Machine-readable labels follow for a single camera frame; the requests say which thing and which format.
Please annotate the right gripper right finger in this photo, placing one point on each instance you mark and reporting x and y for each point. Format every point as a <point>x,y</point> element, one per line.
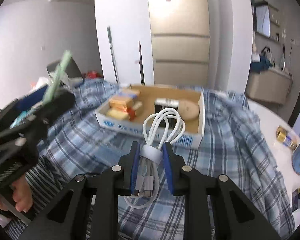
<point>215,208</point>

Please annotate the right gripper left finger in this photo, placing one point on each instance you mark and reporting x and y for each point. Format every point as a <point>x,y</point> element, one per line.
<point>87,204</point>

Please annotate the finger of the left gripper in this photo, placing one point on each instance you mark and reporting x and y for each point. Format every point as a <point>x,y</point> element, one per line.
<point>30,100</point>
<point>51,111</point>

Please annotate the green card pouch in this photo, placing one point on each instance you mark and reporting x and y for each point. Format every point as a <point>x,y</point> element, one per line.
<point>56,80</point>

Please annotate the round tan silicone disc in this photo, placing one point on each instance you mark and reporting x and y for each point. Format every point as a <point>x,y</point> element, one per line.
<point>188,110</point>

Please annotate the yellow blue packet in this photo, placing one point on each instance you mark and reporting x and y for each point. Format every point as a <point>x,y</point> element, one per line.
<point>124,99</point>

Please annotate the person's left hand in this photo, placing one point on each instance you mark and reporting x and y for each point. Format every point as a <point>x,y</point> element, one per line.
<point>22,196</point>

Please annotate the red bag on floor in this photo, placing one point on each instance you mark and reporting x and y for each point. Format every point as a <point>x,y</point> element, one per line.
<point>92,75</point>

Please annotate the red and gold carton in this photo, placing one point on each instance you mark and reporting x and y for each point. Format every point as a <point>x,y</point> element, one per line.
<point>123,113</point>

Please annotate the blue plaid cloth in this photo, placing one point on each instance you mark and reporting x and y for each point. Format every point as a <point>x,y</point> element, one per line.
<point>233,144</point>

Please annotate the small black box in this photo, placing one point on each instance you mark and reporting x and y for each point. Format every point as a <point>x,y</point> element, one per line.
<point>162,103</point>

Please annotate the gold blue snack pack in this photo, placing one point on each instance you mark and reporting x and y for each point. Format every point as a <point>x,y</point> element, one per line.
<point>287,138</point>

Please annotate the beige bathroom vanity cabinet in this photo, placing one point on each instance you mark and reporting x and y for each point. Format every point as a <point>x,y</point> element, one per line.
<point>269,86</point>

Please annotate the beige three-door refrigerator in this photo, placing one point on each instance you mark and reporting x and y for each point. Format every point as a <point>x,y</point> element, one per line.
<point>180,32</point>

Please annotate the blue cloth on vanity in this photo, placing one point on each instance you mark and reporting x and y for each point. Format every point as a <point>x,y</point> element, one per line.
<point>263,65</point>

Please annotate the bathroom mirror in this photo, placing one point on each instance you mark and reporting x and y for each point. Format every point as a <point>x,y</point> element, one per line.
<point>262,18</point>

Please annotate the grey mop handle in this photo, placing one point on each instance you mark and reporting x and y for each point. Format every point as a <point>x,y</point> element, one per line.
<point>112,53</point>

